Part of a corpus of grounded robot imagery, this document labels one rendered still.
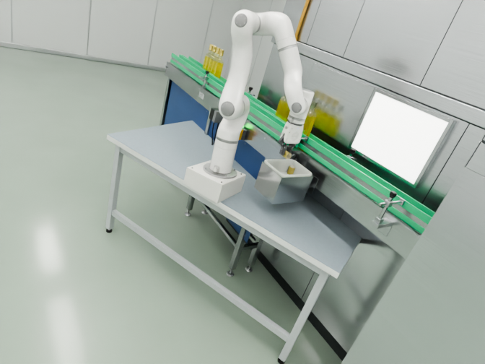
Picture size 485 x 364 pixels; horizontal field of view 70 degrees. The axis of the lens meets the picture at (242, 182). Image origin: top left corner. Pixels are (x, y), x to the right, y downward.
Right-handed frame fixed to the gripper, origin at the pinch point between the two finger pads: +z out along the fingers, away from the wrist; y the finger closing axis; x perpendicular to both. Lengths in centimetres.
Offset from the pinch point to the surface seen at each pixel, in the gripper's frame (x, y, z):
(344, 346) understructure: -56, 40, 99
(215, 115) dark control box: 77, 4, 9
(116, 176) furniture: 87, -54, 59
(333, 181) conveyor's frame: -19.1, 20.4, 8.2
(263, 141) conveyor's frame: 31.5, 11.6, 8.3
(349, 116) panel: -0.2, 38.9, -20.9
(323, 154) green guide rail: -5.6, 22.5, -0.9
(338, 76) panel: 17, 39, -38
